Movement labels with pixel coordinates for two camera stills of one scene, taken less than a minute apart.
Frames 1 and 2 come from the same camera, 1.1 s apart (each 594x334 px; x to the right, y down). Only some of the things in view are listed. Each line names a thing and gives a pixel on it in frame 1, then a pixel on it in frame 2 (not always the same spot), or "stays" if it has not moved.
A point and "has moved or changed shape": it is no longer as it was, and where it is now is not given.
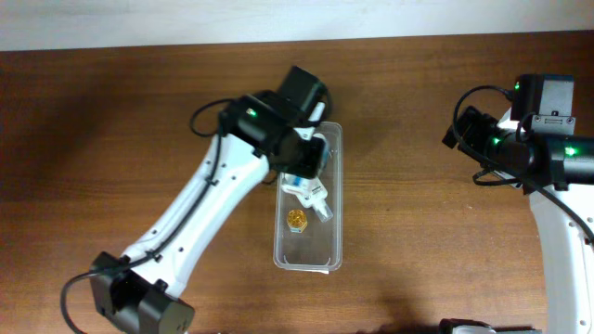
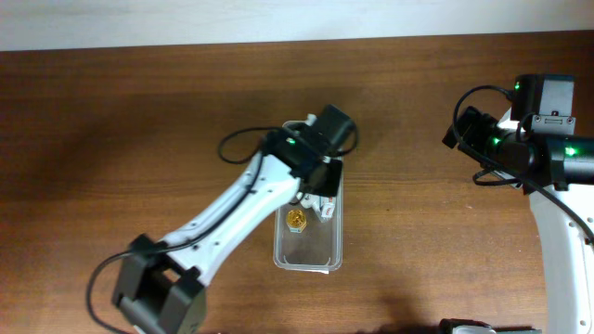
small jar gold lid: [297, 221] stays
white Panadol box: [297, 180] has moved or changed shape
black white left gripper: [305, 162] → [328, 177]
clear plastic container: [309, 219] stays
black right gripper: [459, 134] stays
